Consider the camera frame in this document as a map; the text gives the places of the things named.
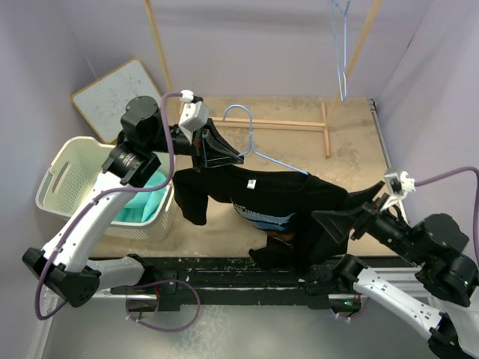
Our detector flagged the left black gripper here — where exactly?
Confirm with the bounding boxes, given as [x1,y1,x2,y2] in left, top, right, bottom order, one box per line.
[147,116,244,171]

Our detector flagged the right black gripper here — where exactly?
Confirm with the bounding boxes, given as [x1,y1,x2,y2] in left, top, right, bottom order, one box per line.
[310,178,424,263]

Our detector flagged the blue hanger with black shirt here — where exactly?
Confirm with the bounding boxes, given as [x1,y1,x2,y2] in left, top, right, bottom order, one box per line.
[222,104,308,175]

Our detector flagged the black t shirt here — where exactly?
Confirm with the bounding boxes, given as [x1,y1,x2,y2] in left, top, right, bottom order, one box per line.
[173,165,348,271]

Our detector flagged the teal t shirt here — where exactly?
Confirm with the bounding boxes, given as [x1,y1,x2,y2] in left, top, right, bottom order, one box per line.
[114,188,167,223]

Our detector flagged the light blue wire hanger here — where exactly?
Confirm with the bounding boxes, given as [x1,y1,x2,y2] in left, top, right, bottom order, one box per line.
[330,0,351,102]

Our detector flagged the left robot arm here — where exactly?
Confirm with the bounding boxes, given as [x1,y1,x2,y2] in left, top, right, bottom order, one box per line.
[22,90,244,307]

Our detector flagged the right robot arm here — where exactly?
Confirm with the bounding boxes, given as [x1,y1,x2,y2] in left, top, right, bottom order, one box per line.
[312,178,478,358]

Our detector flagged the wooden clothes rack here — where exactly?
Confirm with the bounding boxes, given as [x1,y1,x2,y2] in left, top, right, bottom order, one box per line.
[143,0,382,159]

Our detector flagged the small framed whiteboard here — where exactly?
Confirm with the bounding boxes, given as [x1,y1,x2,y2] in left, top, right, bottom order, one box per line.
[70,58,161,144]

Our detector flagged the cream plastic laundry basket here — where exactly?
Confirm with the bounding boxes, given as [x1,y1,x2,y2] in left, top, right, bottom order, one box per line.
[35,136,177,241]

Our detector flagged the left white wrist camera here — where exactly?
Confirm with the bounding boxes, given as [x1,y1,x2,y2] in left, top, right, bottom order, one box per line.
[179,90,210,144]

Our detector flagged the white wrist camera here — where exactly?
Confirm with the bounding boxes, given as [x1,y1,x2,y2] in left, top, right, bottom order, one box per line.
[179,90,210,144]
[380,168,415,212]

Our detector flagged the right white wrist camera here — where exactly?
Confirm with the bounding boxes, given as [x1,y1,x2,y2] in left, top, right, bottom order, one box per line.
[380,168,415,212]

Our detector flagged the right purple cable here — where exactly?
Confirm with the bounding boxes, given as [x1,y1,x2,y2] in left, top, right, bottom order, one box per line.
[329,165,479,325]

